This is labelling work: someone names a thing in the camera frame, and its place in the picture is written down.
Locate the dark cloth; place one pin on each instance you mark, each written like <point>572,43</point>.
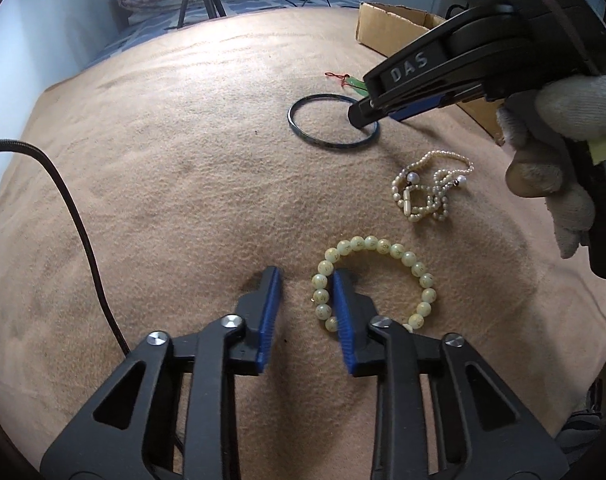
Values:
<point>585,430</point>

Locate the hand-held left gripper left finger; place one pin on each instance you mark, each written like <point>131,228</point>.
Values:
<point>270,310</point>

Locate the cardboard box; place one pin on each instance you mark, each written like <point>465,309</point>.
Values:
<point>383,30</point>

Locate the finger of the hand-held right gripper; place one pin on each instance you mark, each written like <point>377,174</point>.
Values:
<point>408,67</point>
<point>418,107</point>

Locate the blue patterned bed sheet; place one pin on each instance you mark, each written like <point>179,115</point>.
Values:
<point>133,35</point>

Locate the dark thin bangle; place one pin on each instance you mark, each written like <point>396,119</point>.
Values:
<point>290,117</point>

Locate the person's right hand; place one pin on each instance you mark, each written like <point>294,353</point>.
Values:
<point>568,110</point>

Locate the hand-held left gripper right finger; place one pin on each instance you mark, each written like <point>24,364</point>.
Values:
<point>343,320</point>

